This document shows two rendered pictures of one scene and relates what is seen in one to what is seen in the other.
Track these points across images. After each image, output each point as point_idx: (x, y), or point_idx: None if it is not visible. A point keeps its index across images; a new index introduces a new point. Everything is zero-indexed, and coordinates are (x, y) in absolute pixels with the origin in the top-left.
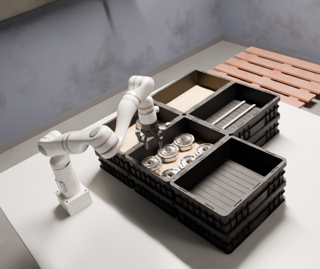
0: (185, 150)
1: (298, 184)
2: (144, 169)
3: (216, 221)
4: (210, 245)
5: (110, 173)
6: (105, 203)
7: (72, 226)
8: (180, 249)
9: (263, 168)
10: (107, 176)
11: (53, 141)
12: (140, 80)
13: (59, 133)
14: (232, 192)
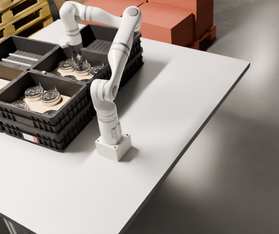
0: None
1: None
2: (103, 69)
3: (138, 43)
4: (138, 71)
5: (74, 138)
6: None
7: (142, 140)
8: (145, 81)
9: (83, 45)
10: (76, 142)
11: (118, 65)
12: (70, 3)
13: (96, 79)
14: (107, 51)
